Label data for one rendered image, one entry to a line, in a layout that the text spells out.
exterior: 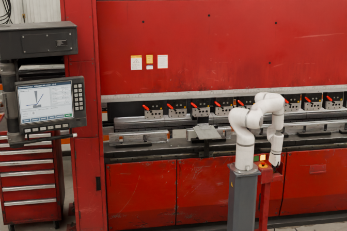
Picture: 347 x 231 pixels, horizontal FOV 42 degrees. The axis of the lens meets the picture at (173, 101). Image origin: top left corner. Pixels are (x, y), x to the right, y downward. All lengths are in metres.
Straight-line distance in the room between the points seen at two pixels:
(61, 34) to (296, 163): 2.30
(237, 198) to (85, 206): 1.30
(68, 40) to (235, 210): 1.61
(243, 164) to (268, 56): 1.11
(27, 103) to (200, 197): 1.73
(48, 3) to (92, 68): 4.30
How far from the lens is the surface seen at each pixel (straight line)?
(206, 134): 3.68
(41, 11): 7.60
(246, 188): 3.13
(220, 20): 3.63
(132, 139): 3.78
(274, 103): 3.23
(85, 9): 3.29
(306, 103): 4.07
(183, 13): 3.56
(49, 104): 3.12
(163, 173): 3.81
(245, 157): 3.04
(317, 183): 4.32
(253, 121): 2.92
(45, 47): 3.05
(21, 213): 4.29
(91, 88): 3.40
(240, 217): 3.23
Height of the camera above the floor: 2.38
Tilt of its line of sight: 18 degrees down
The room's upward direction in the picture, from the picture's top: straight up
